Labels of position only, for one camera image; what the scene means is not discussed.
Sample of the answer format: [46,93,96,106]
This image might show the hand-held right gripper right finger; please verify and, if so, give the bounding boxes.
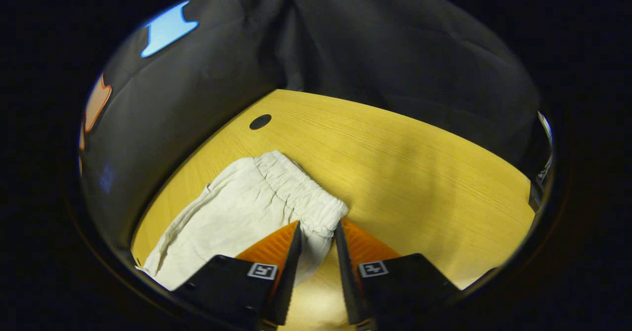
[334,218,462,331]

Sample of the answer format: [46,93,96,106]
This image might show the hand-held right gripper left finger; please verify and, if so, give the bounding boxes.
[173,220,303,331]

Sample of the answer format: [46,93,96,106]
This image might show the white jeans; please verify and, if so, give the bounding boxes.
[137,150,350,292]

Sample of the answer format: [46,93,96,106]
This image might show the black backdrop cloth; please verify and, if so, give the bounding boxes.
[79,0,544,252]

